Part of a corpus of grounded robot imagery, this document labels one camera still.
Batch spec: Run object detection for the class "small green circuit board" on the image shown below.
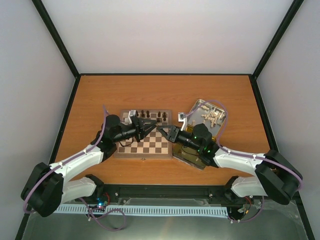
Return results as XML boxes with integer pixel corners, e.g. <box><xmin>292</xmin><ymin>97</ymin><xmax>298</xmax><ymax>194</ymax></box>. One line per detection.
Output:
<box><xmin>88</xmin><ymin>197</ymin><xmax>110</xmax><ymax>209</ymax></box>

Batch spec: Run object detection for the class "black frame post left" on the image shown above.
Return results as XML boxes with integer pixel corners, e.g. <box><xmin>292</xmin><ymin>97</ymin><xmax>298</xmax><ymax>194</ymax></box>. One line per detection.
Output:
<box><xmin>31</xmin><ymin>0</ymin><xmax>80</xmax><ymax>78</ymax></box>

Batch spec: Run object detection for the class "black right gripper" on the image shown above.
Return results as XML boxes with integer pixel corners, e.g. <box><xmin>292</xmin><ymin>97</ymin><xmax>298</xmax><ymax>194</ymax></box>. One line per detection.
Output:
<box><xmin>157</xmin><ymin>125</ymin><xmax>202</xmax><ymax>153</ymax></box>

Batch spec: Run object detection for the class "wooden folding chess board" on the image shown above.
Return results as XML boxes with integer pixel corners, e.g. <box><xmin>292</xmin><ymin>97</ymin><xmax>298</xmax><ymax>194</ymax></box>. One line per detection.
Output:
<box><xmin>114</xmin><ymin>109</ymin><xmax>172</xmax><ymax>160</ymax></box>

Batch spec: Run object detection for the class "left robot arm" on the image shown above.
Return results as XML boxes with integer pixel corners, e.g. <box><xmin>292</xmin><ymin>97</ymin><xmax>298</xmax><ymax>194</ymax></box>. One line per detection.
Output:
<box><xmin>21</xmin><ymin>114</ymin><xmax>157</xmax><ymax>217</ymax></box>

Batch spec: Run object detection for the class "silver tin tray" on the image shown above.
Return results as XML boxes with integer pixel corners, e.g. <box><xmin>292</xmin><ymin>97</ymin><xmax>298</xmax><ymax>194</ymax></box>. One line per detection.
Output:
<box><xmin>186</xmin><ymin>99</ymin><xmax>226</xmax><ymax>139</ymax></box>

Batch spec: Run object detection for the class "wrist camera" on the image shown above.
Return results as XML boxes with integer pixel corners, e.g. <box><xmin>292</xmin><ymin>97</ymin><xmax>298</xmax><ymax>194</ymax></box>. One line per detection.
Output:
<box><xmin>124</xmin><ymin>109</ymin><xmax>138</xmax><ymax>124</ymax></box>
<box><xmin>177</xmin><ymin>112</ymin><xmax>188</xmax><ymax>131</ymax></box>

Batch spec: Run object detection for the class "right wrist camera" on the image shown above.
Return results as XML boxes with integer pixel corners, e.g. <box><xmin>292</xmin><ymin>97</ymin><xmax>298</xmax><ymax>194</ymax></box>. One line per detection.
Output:
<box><xmin>177</xmin><ymin>112</ymin><xmax>188</xmax><ymax>131</ymax></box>

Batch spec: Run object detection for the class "black frame post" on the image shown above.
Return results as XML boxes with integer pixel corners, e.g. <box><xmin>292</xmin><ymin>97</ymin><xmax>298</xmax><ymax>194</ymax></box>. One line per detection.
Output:
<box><xmin>31</xmin><ymin>0</ymin><xmax>80</xmax><ymax>78</ymax></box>
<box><xmin>251</xmin><ymin>0</ymin><xmax>304</xmax><ymax>81</ymax></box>

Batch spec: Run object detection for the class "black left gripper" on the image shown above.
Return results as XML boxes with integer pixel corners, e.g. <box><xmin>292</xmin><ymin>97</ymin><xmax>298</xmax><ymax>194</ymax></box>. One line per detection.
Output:
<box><xmin>113</xmin><ymin>116</ymin><xmax>157</xmax><ymax>143</ymax></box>

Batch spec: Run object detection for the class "black frame post right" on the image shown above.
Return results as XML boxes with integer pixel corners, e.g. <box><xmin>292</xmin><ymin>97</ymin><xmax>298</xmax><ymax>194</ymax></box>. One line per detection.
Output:
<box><xmin>251</xmin><ymin>0</ymin><xmax>304</xmax><ymax>81</ymax></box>

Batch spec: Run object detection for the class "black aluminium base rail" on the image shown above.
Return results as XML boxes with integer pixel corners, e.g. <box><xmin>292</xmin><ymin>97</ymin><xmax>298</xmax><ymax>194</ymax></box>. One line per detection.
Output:
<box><xmin>74</xmin><ymin>183</ymin><xmax>263</xmax><ymax>205</ymax></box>

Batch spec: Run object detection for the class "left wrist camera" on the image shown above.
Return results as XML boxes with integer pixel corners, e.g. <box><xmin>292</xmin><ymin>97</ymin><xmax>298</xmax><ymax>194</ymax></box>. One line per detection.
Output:
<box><xmin>124</xmin><ymin>109</ymin><xmax>138</xmax><ymax>124</ymax></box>

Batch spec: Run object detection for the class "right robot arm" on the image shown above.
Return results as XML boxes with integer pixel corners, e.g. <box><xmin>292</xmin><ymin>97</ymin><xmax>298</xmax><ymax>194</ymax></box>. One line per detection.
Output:
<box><xmin>157</xmin><ymin>123</ymin><xmax>303</xmax><ymax>205</ymax></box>

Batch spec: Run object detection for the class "purple cable loop front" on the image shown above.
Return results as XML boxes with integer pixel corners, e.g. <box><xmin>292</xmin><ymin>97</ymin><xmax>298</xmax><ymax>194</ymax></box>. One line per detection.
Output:
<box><xmin>79</xmin><ymin>197</ymin><xmax>127</xmax><ymax>230</ymax></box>

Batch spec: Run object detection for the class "pile of white chess pieces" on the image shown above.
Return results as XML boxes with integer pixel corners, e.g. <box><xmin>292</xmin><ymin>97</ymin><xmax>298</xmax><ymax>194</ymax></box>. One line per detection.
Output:
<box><xmin>189</xmin><ymin>104</ymin><xmax>226</xmax><ymax>128</ymax></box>

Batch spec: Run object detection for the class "gold tin tray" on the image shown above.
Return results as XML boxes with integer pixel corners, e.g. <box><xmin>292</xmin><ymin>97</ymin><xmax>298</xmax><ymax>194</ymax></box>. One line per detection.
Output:
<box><xmin>173</xmin><ymin>132</ymin><xmax>219</xmax><ymax>170</ymax></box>

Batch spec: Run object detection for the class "light blue cable duct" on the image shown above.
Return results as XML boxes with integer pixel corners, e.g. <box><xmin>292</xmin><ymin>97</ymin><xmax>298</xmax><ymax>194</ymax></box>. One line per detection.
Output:
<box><xmin>53</xmin><ymin>204</ymin><xmax>229</xmax><ymax>217</ymax></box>

